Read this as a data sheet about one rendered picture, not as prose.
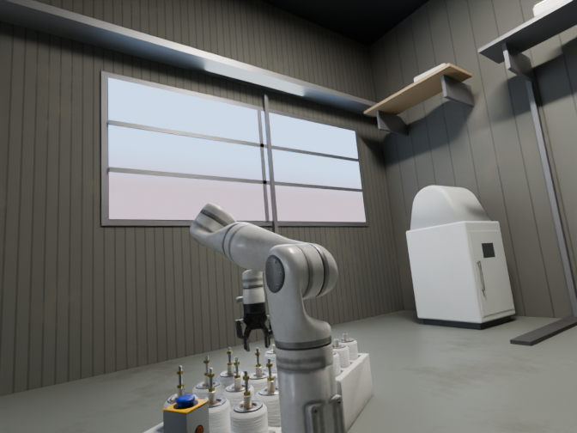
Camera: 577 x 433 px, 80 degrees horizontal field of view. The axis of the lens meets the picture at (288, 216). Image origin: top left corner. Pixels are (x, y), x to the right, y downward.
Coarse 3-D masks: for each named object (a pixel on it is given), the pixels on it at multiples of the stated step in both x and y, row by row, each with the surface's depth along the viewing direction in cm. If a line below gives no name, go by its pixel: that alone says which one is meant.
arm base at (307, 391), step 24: (288, 360) 52; (312, 360) 51; (288, 384) 51; (312, 384) 51; (336, 384) 54; (288, 408) 51; (312, 408) 49; (336, 408) 52; (288, 432) 51; (312, 432) 49; (336, 432) 51
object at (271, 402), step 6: (258, 396) 97; (264, 396) 96; (270, 396) 96; (276, 396) 96; (264, 402) 95; (270, 402) 95; (276, 402) 95; (270, 408) 94; (276, 408) 95; (270, 414) 94; (276, 414) 94; (270, 420) 94; (276, 420) 94; (270, 426) 94; (276, 426) 94
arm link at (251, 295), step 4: (248, 288) 117; (252, 288) 116; (256, 288) 117; (260, 288) 118; (244, 292) 117; (248, 292) 116; (252, 292) 116; (256, 292) 116; (260, 292) 117; (240, 296) 123; (244, 296) 117; (248, 296) 116; (252, 296) 116; (256, 296) 116; (260, 296) 117; (236, 300) 122; (240, 300) 122; (244, 300) 117; (248, 300) 116; (252, 300) 115; (256, 300) 116; (260, 300) 116
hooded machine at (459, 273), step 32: (448, 192) 302; (416, 224) 324; (448, 224) 293; (480, 224) 292; (416, 256) 320; (448, 256) 293; (480, 256) 283; (416, 288) 320; (448, 288) 293; (480, 288) 276; (448, 320) 294; (480, 320) 270
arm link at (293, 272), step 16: (272, 256) 55; (288, 256) 53; (304, 256) 54; (272, 272) 55; (288, 272) 52; (304, 272) 53; (320, 272) 54; (272, 288) 55; (288, 288) 52; (304, 288) 53; (320, 288) 55; (272, 304) 55; (288, 304) 52; (272, 320) 55; (288, 320) 52; (304, 320) 51; (320, 320) 55; (288, 336) 52; (304, 336) 51; (320, 336) 52
